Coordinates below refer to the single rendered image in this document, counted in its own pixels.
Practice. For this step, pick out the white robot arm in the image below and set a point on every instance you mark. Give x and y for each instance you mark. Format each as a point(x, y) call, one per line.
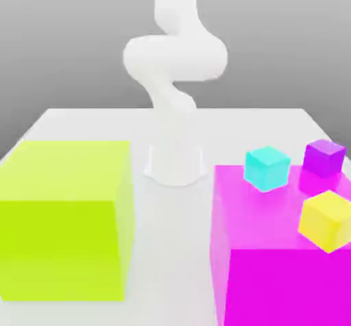
point(175, 57)

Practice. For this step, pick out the small cyan cube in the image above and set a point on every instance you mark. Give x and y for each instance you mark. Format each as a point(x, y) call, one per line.
point(266, 169)

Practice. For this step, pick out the small purple cube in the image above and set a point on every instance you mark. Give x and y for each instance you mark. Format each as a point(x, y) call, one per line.
point(323, 159)

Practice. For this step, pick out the small yellow cube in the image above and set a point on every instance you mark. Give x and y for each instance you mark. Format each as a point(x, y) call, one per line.
point(326, 222)

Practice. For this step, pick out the large lime green box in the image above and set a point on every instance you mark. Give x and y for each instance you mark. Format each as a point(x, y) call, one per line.
point(60, 246)

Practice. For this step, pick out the large magenta box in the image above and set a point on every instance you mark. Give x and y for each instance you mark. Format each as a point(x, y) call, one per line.
point(288, 285)

